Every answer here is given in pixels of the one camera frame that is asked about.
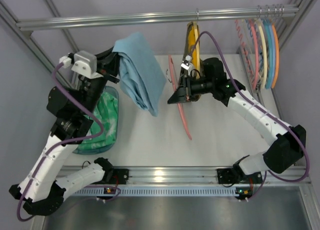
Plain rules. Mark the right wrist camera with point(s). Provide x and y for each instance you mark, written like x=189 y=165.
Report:
x=187 y=63

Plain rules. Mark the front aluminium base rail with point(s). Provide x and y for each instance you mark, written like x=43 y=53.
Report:
x=194 y=176

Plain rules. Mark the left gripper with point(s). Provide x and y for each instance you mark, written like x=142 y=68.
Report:
x=107 y=69

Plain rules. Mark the camouflage yellow trousers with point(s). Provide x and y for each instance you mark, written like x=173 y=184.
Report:
x=189 y=45

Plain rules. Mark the light blue trousers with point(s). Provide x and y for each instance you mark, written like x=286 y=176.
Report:
x=141 y=77

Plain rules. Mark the green tie-dye garment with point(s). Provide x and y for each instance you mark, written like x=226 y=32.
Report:
x=105 y=125

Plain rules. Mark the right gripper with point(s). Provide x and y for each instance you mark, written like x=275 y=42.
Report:
x=187 y=88

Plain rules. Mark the aluminium frame right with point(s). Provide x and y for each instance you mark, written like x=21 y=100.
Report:
x=296 y=95

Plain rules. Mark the slotted cable duct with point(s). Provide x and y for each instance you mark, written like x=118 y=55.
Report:
x=163 y=192

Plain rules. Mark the cream empty hanger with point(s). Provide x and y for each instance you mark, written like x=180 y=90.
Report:
x=263 y=76

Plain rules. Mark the teal plastic basket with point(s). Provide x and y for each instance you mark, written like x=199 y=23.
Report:
x=110 y=140

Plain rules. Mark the aluminium frame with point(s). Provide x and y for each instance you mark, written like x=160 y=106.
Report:
x=296 y=95
x=47 y=45

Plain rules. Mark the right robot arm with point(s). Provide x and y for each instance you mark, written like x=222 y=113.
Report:
x=285 y=142

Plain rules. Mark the aluminium frame left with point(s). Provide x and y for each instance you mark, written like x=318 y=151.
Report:
x=47 y=45

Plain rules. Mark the orange empty hanger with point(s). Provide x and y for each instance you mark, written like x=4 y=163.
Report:
x=277 y=56

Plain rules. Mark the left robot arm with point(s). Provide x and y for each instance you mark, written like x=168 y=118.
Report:
x=42 y=192

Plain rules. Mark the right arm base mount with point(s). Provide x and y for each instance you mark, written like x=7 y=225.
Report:
x=228 y=176

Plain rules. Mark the pink empty hanger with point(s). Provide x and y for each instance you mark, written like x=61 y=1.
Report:
x=256 y=53

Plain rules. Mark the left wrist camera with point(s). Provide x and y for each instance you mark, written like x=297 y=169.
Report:
x=83 y=63

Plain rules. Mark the coloured spiral hanger rack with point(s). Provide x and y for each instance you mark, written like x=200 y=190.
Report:
x=243 y=49

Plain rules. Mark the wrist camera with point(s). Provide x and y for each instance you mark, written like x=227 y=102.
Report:
x=83 y=63
x=187 y=63

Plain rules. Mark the pink clothes hanger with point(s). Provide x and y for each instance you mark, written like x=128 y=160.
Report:
x=172 y=78

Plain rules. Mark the teal empty hanger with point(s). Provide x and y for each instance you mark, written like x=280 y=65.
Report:
x=271 y=53

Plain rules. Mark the metal hanging rail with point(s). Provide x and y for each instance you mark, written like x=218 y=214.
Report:
x=272 y=11

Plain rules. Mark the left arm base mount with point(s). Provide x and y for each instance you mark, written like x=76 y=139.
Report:
x=119 y=176

